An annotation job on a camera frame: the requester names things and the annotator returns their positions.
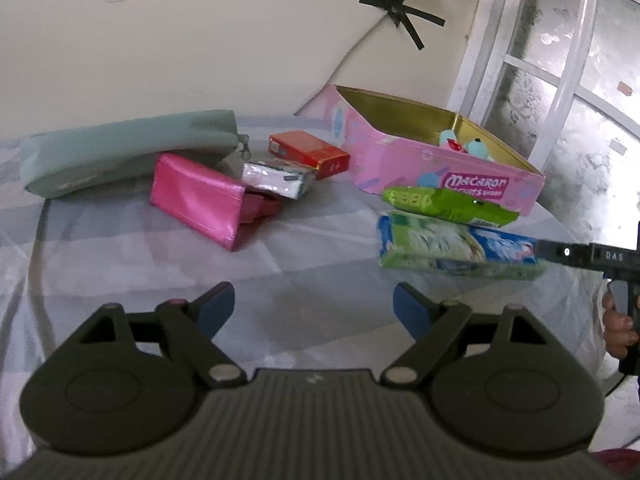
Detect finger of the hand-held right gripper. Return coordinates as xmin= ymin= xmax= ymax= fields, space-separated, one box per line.
xmin=536 ymin=239 xmax=593 ymax=267

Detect person's right hand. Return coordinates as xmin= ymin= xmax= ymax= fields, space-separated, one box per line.
xmin=602 ymin=292 xmax=640 ymax=361

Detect white wall cable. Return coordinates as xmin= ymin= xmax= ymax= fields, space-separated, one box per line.
xmin=294 ymin=0 xmax=407 ymax=117

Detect teal plush toy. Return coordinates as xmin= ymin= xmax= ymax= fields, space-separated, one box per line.
xmin=464 ymin=137 xmax=497 ymax=162

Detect black tape cross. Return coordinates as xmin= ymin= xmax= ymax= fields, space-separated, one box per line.
xmin=359 ymin=0 xmax=447 ymax=51

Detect shiny pink wallet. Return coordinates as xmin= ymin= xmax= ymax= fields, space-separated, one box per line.
xmin=149 ymin=153 xmax=283 ymax=253

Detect white window frame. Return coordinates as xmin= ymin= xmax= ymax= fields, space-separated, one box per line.
xmin=447 ymin=0 xmax=640 ymax=266

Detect pink tin box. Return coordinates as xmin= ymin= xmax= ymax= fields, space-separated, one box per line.
xmin=320 ymin=84 xmax=547 ymax=217

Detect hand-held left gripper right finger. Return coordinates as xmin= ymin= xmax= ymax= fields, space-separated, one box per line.
xmin=381 ymin=282 xmax=548 ymax=388

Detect small teal and red toy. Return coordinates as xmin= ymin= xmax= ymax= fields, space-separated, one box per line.
xmin=438 ymin=129 xmax=467 ymax=154

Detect teal fabric pencil pouch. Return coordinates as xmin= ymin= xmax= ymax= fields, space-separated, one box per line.
xmin=19 ymin=109 xmax=251 ymax=200

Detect striped bedsheet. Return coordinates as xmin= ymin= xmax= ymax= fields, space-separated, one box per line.
xmin=0 ymin=112 xmax=640 ymax=480

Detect dark red cloth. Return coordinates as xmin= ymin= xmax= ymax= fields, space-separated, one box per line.
xmin=590 ymin=447 xmax=640 ymax=480

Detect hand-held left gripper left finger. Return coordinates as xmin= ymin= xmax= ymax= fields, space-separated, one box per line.
xmin=75 ymin=282 xmax=247 ymax=388

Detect red carton box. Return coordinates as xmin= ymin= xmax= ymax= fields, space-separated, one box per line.
xmin=268 ymin=130 xmax=352 ymax=181

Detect green snack packet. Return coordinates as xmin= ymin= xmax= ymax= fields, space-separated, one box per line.
xmin=382 ymin=186 xmax=521 ymax=228

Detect green and white box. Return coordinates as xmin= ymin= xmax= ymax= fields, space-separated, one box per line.
xmin=242 ymin=159 xmax=312 ymax=202

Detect green and blue carton box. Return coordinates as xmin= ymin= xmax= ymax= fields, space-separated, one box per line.
xmin=376 ymin=210 xmax=547 ymax=281

